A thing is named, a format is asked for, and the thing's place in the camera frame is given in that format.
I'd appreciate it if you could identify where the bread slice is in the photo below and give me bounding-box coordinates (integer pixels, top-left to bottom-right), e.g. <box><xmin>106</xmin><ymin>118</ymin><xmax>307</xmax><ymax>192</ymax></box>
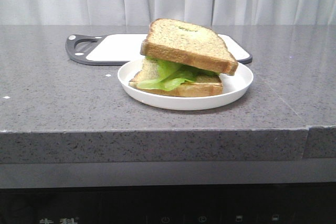
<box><xmin>128</xmin><ymin>57</ymin><xmax>224</xmax><ymax>98</ymax></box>
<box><xmin>140</xmin><ymin>18</ymin><xmax>238</xmax><ymax>76</ymax></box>

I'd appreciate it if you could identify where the white cutting board grey rim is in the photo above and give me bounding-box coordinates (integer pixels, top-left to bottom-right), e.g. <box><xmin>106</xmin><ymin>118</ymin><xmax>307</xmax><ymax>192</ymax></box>
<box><xmin>65</xmin><ymin>34</ymin><xmax>253</xmax><ymax>66</ymax></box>

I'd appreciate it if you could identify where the white round plate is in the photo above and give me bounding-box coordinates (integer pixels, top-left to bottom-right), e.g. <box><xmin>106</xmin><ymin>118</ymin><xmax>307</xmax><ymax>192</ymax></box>
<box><xmin>118</xmin><ymin>59</ymin><xmax>254</xmax><ymax>111</ymax></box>

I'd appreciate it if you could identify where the green lettuce leaf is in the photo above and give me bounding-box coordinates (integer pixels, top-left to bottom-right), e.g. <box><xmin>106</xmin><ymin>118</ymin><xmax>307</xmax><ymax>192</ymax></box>
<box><xmin>130</xmin><ymin>56</ymin><xmax>222</xmax><ymax>91</ymax></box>

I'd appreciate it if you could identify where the black appliance control panel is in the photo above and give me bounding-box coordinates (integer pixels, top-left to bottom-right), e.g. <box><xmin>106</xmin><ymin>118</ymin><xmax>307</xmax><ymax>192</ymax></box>
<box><xmin>1</xmin><ymin>183</ymin><xmax>335</xmax><ymax>223</ymax></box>

